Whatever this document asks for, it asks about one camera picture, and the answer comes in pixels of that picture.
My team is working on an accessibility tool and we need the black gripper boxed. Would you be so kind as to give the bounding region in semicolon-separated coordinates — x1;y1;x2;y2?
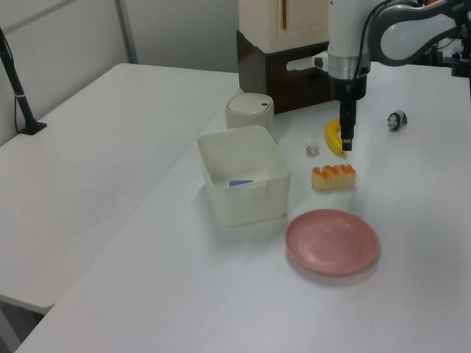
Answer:
330;74;368;153

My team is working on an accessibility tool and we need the bread with orange glaze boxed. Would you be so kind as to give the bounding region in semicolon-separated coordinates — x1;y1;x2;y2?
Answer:
311;164;357;192

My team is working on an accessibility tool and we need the pink round plate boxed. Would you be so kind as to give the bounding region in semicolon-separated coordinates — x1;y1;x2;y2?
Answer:
285;208;380;277

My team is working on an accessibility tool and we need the yellow banana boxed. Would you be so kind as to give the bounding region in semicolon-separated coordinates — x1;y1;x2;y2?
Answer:
324;118;349;158

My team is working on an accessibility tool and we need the panda figurine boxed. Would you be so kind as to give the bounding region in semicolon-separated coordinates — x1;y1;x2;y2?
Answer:
386;110;408;132

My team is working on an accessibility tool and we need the cream mini trash can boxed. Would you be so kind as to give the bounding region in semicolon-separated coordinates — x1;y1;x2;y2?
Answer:
224;93;276;137

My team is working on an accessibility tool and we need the dark brown wooden drawer box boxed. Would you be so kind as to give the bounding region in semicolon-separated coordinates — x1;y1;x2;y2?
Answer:
235;29;336;115

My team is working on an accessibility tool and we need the white square plastic bin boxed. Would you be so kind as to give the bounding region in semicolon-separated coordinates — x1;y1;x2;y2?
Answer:
196;124;292;227

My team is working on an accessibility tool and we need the black background equipment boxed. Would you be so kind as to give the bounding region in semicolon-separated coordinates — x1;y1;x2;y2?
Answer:
422;21;471;77

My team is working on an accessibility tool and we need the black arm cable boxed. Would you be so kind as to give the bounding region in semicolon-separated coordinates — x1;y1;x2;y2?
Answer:
353;0;393;80

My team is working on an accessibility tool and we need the black camera stand pole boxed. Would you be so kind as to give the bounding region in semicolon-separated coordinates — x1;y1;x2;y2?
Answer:
0;27;48;136

